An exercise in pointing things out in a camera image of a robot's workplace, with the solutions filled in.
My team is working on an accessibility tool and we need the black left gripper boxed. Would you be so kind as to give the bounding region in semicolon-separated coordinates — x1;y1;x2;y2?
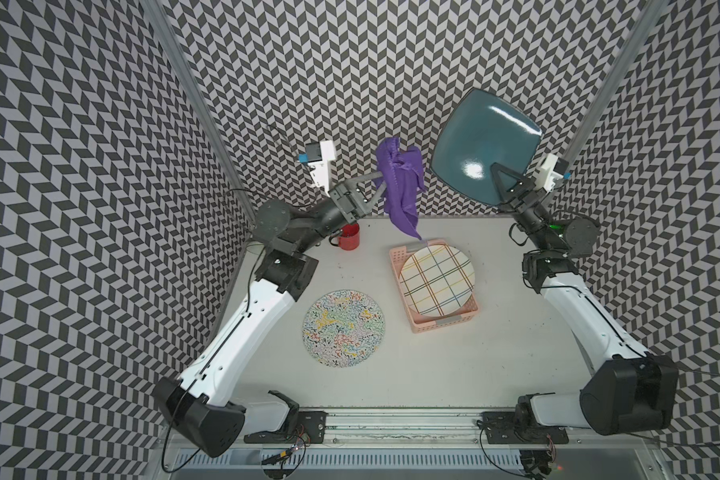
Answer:
293;168;390;254

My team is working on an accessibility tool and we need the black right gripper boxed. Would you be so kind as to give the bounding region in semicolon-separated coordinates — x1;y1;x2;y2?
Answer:
486;162;554;251

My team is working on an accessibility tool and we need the purple microfibre cloth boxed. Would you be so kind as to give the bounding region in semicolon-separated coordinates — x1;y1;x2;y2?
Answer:
375;137;426;240

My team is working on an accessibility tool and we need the dark teal square plate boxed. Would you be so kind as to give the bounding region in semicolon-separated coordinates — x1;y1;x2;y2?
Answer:
431;89;543;207

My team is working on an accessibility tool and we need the colourful squiggle pattern plate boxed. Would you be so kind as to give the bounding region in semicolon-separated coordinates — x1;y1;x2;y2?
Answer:
302;289;386;368

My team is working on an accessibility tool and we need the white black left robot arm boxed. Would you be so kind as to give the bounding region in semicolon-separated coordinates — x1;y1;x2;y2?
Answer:
152;172;387;458

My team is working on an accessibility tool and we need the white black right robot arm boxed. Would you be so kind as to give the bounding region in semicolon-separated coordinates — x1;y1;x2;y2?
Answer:
491;163;679;436

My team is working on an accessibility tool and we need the plaid striped round plate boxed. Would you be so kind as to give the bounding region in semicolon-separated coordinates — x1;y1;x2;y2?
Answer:
398;244;476;320

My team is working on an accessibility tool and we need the red ceramic mug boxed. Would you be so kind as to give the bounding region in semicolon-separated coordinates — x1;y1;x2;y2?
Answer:
329;223;360;251

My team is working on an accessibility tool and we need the pink plastic basket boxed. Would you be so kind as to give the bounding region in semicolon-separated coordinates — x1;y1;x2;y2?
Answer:
389;239;480;333

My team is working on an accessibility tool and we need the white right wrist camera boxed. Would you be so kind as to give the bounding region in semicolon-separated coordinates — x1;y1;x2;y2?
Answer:
535;153;570;193

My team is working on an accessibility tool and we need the aluminium corner post right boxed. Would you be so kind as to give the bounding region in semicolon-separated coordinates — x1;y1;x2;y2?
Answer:
527;1;666;177

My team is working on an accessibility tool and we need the aluminium corner post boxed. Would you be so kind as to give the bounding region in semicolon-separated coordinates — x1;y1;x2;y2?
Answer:
140;0;255;221
527;1;666;177

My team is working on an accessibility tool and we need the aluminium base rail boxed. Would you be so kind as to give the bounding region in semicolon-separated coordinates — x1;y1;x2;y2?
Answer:
227;406;655;448

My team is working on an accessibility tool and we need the aluminium corner post left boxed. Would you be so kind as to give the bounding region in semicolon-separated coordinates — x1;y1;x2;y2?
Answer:
140;0;255;221

